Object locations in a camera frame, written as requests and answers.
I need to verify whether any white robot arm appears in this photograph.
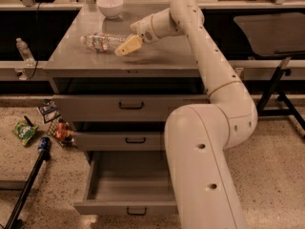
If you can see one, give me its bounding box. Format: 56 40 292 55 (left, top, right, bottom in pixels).
115 0 257 229

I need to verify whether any black tripod leg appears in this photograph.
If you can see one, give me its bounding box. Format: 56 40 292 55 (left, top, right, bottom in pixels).
4 151 51 229

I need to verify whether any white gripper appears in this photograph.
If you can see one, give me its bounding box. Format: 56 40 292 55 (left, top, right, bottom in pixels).
114 14 159 56

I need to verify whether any grey open bottom drawer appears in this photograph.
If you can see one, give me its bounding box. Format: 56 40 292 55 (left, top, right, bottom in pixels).
74 151 177 216

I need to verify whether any dark grey tray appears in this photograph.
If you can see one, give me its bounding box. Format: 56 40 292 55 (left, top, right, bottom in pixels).
234 12 305 57

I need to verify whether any white ceramic bowl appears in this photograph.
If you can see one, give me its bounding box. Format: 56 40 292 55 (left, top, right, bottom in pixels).
96 0 124 19

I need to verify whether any green snack bag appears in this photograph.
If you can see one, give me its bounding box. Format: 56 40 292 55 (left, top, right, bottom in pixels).
12 120 38 146

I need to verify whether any grey metal drawer cabinet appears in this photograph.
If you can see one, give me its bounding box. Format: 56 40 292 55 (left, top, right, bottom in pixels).
43 3 211 164

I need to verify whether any black folding stand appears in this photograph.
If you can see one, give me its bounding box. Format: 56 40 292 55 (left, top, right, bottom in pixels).
256 51 305 130

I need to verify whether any orange snack packet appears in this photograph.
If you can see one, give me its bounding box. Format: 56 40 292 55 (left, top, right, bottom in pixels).
54 122 73 141

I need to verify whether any blue soda can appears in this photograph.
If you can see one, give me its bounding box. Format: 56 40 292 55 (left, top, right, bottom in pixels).
37 137 51 153

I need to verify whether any grey top drawer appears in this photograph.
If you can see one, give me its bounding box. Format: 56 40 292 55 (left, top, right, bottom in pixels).
53 94 208 122

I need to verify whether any clear plastic water bottle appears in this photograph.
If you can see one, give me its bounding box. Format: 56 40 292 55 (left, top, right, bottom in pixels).
80 32 127 52

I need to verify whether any small upright water bottle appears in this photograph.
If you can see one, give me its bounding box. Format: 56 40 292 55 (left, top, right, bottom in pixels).
16 38 35 67

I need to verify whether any grey middle drawer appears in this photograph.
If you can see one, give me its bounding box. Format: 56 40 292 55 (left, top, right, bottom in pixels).
73 132 164 151

